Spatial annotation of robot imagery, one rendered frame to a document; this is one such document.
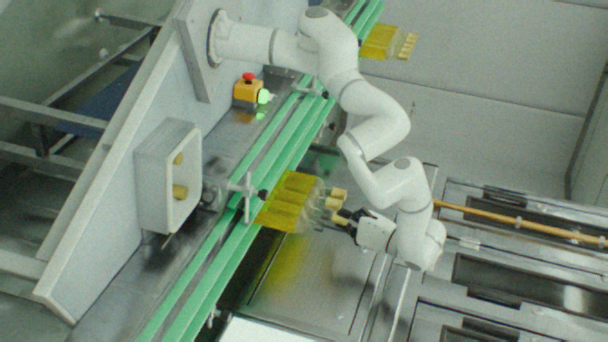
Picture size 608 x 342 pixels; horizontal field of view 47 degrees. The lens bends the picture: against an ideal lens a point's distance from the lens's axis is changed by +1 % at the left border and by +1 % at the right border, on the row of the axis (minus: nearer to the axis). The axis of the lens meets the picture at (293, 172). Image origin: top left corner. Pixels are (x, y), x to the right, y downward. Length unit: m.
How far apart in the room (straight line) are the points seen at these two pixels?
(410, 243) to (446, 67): 6.39
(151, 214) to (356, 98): 0.56
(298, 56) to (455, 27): 6.15
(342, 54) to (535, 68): 6.42
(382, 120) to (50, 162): 1.09
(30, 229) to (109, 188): 0.69
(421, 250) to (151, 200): 0.66
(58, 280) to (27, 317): 0.46
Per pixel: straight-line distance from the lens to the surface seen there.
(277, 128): 2.08
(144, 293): 1.62
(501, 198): 2.47
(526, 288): 2.15
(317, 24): 1.67
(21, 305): 1.96
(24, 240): 2.16
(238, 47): 1.78
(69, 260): 1.48
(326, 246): 2.05
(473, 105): 8.18
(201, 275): 1.69
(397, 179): 1.57
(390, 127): 1.58
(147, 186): 1.63
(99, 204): 1.52
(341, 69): 1.63
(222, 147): 1.93
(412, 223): 1.69
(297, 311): 1.84
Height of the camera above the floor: 1.44
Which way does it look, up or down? 12 degrees down
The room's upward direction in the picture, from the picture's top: 104 degrees clockwise
